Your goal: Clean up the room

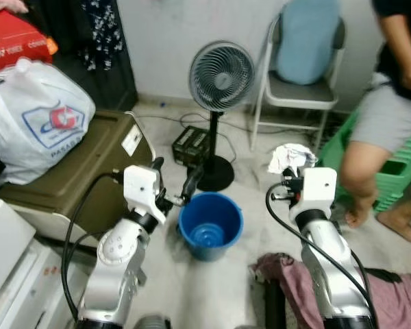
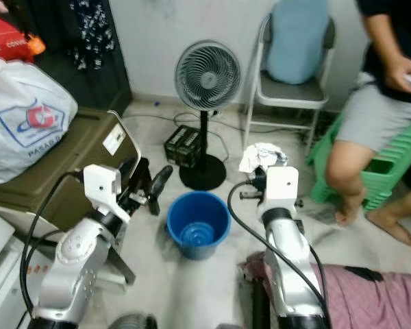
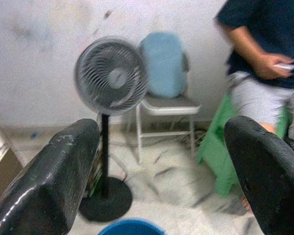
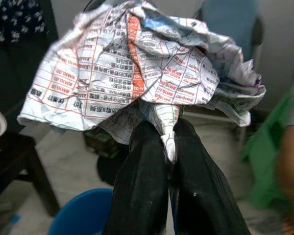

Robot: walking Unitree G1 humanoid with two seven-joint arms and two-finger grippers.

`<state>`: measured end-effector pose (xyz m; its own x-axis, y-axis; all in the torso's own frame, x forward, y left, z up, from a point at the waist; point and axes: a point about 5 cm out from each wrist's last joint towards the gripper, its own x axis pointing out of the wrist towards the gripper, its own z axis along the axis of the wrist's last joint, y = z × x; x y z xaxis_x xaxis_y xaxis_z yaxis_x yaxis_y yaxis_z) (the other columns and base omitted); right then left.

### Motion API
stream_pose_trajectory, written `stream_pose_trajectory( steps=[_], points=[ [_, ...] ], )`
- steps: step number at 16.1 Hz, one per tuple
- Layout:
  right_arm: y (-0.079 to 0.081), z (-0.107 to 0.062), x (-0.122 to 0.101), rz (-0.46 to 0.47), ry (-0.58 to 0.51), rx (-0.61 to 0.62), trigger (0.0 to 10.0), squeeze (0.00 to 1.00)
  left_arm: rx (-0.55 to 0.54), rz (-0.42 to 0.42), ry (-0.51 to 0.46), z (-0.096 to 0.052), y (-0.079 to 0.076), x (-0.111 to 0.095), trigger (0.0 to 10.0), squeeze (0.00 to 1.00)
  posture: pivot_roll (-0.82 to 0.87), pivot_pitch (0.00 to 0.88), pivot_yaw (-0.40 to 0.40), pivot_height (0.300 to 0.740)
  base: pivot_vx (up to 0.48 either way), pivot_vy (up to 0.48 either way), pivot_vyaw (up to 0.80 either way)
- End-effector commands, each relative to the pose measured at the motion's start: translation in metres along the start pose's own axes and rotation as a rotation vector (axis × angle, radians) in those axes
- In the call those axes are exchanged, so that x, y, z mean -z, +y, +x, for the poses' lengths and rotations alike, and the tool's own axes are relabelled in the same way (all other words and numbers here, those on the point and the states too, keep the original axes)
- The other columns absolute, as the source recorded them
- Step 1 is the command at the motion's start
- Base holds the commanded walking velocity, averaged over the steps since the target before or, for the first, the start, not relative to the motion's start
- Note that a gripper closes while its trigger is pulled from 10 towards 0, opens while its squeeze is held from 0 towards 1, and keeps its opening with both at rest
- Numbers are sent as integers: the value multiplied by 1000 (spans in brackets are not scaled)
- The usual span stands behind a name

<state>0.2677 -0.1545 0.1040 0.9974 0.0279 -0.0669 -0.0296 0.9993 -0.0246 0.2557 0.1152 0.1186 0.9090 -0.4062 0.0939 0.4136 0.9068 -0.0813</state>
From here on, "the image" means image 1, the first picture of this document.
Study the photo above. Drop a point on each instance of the white cloth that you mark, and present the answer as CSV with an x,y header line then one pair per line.
x,y
291,156

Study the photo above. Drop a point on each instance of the mauve cartoon print blanket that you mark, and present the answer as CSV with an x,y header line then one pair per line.
x,y
397,301

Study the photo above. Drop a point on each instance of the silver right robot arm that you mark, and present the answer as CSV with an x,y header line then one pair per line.
x,y
329,274

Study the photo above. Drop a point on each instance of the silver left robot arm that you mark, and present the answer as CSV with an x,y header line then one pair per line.
x,y
116,274

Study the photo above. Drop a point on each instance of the person's right forearm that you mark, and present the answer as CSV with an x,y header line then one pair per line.
x,y
396,38

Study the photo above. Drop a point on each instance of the olive plastic storage box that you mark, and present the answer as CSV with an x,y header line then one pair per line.
x,y
89,171

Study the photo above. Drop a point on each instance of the grey folding chair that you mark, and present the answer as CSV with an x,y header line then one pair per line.
x,y
301,92

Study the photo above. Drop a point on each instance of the green plastic stool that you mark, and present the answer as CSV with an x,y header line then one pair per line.
x,y
397,171

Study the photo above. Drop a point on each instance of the grey standing fan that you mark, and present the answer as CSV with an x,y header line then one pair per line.
x,y
221,77

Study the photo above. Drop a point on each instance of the person in grey shorts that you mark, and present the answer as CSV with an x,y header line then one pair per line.
x,y
383,116

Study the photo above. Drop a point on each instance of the grey left robot leg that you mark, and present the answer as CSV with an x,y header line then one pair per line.
x,y
152,322

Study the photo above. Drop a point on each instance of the black floral print garment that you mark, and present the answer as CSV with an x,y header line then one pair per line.
x,y
99,34

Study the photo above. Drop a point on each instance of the white printed plastic bag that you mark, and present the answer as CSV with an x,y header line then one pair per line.
x,y
27,103

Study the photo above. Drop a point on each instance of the light blue cushion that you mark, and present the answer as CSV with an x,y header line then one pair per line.
x,y
307,41

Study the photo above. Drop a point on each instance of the orange tag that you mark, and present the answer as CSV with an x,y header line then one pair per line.
x,y
52,46

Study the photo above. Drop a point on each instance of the white plastic appliance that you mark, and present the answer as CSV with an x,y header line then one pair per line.
x,y
14,274

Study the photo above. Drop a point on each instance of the red sports bag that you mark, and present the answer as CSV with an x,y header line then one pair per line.
x,y
14,38

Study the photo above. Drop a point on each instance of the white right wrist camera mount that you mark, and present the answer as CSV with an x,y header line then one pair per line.
x,y
318,188

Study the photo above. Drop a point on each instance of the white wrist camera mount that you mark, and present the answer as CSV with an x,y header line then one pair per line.
x,y
318,188
140,188

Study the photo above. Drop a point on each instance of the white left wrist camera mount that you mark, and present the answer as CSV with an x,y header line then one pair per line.
x,y
140,188

